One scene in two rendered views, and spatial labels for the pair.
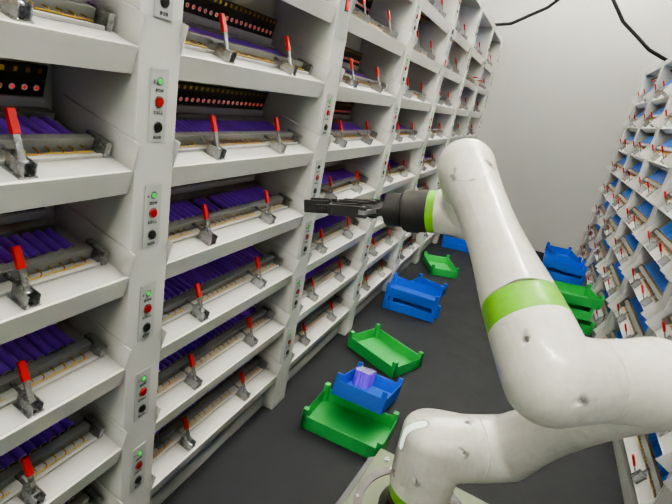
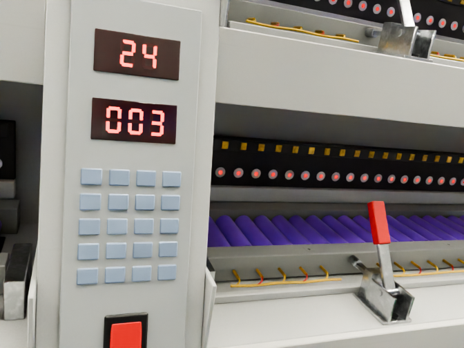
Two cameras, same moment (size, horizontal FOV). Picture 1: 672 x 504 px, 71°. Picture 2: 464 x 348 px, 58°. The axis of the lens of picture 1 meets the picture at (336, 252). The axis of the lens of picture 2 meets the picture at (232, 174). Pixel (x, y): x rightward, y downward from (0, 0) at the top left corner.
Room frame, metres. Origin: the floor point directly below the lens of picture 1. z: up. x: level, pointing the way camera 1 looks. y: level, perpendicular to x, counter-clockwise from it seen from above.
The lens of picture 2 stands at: (1.38, -0.11, 1.48)
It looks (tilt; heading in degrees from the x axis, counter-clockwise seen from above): 3 degrees down; 48
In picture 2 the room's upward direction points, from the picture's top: 3 degrees clockwise
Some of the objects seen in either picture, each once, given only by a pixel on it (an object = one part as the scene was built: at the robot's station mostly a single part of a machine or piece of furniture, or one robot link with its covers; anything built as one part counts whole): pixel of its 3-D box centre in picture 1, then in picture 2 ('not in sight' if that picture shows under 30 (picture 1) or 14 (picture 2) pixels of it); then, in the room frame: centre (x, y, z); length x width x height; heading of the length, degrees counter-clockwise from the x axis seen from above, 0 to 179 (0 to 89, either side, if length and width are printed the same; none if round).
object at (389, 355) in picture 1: (384, 349); not in sight; (1.98, -0.31, 0.04); 0.30 x 0.20 x 0.08; 45
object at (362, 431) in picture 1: (350, 419); not in sight; (1.43, -0.17, 0.04); 0.30 x 0.20 x 0.08; 69
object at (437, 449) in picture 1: (433, 459); not in sight; (0.79, -0.27, 0.48); 0.16 x 0.13 x 0.19; 103
